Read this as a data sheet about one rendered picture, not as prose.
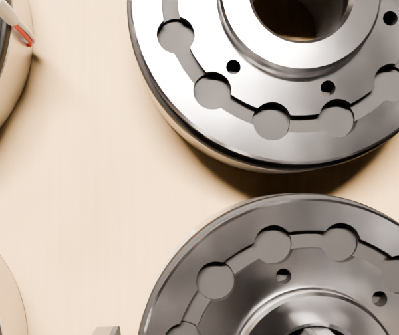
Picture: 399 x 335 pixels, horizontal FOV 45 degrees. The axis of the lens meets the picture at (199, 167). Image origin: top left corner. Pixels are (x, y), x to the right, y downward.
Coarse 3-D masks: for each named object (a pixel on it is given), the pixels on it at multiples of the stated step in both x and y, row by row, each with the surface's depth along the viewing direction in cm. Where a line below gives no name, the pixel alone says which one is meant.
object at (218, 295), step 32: (224, 224) 14; (256, 224) 14; (288, 224) 14; (320, 224) 14; (352, 224) 14; (384, 224) 14; (192, 256) 14; (224, 256) 14; (256, 256) 14; (288, 256) 14; (320, 256) 14; (352, 256) 14; (384, 256) 14; (160, 288) 14; (192, 288) 14; (224, 288) 14; (256, 288) 14; (288, 288) 14; (352, 288) 14; (384, 288) 14; (160, 320) 14; (192, 320) 14; (224, 320) 14; (384, 320) 14
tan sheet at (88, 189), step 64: (64, 0) 17; (256, 0) 18; (64, 64) 17; (128, 64) 17; (0, 128) 17; (64, 128) 17; (128, 128) 17; (0, 192) 17; (64, 192) 17; (128, 192) 17; (192, 192) 17; (256, 192) 17; (320, 192) 17; (384, 192) 17; (64, 256) 17; (128, 256) 17; (64, 320) 17; (128, 320) 17
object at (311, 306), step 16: (304, 288) 14; (320, 288) 14; (272, 304) 13; (288, 304) 13; (304, 304) 13; (320, 304) 13; (336, 304) 13; (352, 304) 13; (256, 320) 13; (272, 320) 13; (288, 320) 13; (304, 320) 13; (320, 320) 13; (336, 320) 13; (352, 320) 13; (368, 320) 13
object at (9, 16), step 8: (0, 0) 13; (0, 8) 13; (8, 8) 13; (0, 16) 14; (8, 16) 14; (16, 16) 14; (8, 24) 14; (16, 24) 14; (24, 24) 15; (24, 32) 15; (32, 40) 16
